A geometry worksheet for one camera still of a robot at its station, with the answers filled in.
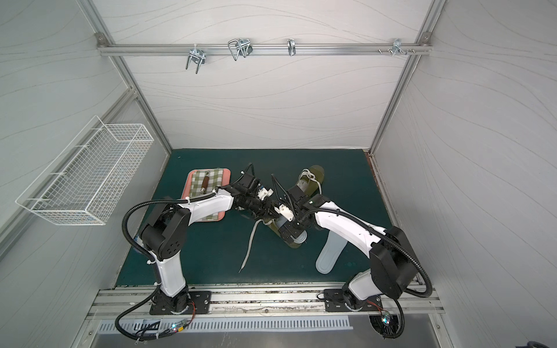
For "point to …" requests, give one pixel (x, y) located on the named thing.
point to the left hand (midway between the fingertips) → (280, 217)
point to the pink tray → (204, 182)
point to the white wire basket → (84, 172)
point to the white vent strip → (224, 323)
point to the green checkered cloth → (215, 180)
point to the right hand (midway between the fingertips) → (292, 226)
